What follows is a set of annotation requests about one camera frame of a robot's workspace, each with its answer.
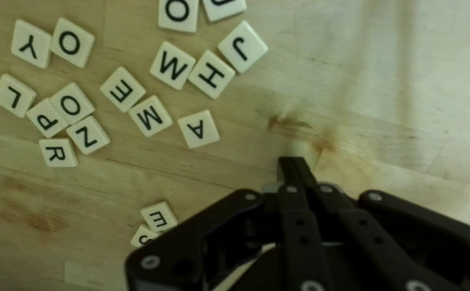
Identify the cream tile letter A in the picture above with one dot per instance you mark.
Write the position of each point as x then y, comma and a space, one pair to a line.
197, 130

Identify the cream tile letter E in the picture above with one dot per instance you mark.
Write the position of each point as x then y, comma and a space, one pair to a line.
158, 217
123, 90

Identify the cream tile letter Y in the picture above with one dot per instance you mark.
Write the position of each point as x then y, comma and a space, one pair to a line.
31, 44

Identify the cream tile letter R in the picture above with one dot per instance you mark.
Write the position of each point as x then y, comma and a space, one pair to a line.
56, 153

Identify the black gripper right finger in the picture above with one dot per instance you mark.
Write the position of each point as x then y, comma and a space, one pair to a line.
405, 227

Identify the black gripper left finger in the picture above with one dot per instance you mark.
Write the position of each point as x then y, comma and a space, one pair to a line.
190, 237

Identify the cream tile letter U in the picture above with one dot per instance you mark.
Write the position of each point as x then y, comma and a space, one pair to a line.
223, 9

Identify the cream tile letter J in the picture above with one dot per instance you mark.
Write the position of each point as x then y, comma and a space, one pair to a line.
242, 48

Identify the cream tile letter W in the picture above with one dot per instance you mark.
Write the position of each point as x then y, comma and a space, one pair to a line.
171, 65

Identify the cream tile letter O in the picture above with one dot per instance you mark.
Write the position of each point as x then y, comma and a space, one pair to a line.
71, 104
178, 14
73, 43

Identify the cream tile letter P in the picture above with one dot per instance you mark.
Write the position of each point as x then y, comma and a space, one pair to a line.
40, 122

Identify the cream tile letter L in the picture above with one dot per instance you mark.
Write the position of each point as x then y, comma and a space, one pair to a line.
14, 96

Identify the cream tile letter M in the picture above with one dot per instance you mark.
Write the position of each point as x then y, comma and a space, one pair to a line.
150, 117

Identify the cream tile letter H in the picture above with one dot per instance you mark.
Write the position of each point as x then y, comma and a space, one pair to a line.
211, 75

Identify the cream tile letter N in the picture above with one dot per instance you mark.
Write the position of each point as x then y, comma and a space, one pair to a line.
87, 137

